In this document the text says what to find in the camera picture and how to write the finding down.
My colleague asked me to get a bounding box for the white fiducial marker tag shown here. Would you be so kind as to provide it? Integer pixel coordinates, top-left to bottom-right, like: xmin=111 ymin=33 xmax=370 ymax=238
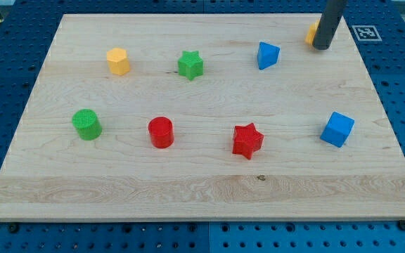
xmin=352 ymin=25 xmax=382 ymax=41

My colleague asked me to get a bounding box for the green star block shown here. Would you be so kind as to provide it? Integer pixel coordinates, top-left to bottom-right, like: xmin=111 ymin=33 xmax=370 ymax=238
xmin=178 ymin=51 xmax=204 ymax=81

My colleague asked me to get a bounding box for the red cylinder block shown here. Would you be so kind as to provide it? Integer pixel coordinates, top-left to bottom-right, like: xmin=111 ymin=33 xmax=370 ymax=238
xmin=148 ymin=117 xmax=174 ymax=148

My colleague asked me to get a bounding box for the blue cube block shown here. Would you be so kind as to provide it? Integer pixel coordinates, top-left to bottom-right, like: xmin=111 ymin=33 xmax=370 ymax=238
xmin=320 ymin=112 xmax=355 ymax=148

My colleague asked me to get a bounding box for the yellow hexagon block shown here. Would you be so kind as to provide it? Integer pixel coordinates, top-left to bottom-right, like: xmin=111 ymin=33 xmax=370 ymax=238
xmin=106 ymin=48 xmax=130 ymax=75

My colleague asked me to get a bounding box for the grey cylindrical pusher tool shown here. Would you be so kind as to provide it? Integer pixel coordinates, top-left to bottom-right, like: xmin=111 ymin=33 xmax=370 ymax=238
xmin=312 ymin=0 xmax=347 ymax=50

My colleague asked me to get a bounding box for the blue triangle block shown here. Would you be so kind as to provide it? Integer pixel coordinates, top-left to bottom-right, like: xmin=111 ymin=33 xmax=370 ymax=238
xmin=257 ymin=41 xmax=281 ymax=70

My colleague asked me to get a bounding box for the yellow block behind pusher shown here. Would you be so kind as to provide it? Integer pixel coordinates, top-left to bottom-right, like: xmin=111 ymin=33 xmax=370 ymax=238
xmin=304 ymin=20 xmax=319 ymax=45

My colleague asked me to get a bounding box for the light wooden board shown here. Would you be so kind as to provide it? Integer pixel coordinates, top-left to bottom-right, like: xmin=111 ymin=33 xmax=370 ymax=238
xmin=0 ymin=14 xmax=405 ymax=222

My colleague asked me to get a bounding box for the green cylinder block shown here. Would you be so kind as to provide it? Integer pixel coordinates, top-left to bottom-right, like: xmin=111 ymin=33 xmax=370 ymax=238
xmin=72 ymin=109 xmax=102 ymax=141

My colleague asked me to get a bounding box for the red star block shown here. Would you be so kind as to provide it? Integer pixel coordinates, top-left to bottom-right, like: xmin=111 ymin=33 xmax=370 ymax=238
xmin=232 ymin=123 xmax=264 ymax=160

